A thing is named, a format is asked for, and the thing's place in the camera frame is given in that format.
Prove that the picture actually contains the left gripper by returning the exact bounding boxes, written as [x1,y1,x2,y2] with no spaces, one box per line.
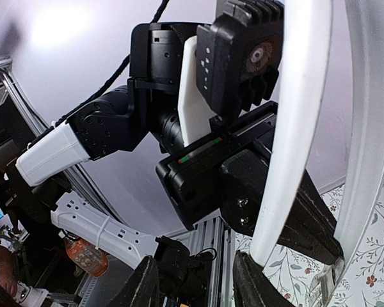
[156,101,343,265]

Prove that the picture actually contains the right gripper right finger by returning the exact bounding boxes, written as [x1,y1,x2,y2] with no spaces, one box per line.
[232,251,292,307]

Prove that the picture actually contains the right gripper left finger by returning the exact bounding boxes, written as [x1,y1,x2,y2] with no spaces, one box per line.
[106,256,159,307]

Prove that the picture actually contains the person in striped shirt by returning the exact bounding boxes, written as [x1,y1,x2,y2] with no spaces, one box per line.
[0,246,17,297]

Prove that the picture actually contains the metal tongs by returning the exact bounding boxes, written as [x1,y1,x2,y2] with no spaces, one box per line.
[249,0,384,307]

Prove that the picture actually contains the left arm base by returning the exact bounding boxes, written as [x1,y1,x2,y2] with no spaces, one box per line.
[154,236,218,306]

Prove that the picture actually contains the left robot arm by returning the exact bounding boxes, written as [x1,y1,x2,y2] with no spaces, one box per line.
[15,1,285,236]

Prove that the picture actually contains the floral tablecloth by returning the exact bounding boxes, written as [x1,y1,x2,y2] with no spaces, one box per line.
[235,153,384,307]

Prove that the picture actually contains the orange drink bottle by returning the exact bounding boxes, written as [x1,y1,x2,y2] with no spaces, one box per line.
[63,237,109,278]

